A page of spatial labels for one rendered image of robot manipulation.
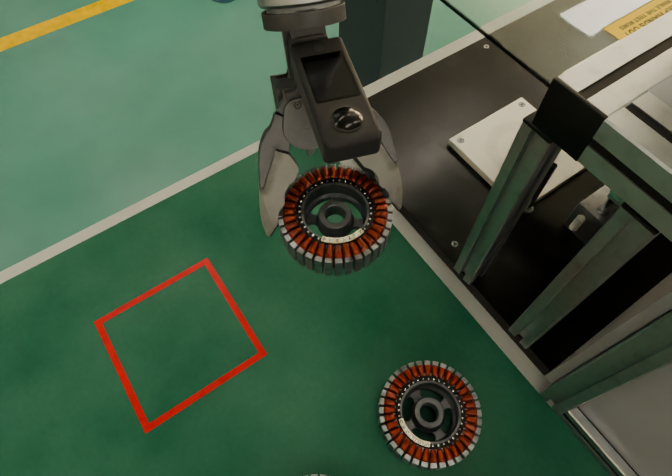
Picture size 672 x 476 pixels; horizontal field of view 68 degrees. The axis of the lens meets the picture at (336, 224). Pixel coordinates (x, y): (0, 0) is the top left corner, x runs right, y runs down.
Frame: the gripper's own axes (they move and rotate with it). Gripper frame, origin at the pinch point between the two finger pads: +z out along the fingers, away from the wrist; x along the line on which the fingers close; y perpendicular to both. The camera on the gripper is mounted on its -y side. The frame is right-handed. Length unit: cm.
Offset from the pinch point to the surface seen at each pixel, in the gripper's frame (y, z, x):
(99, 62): 172, 6, 59
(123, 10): 197, -9, 50
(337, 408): -3.1, 22.4, 3.2
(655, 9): -0.7, -15.6, -31.6
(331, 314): 6.6, 16.7, 1.2
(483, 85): 32.7, -1.1, -31.5
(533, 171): -7.5, -5.4, -16.5
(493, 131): 23.2, 3.1, -28.6
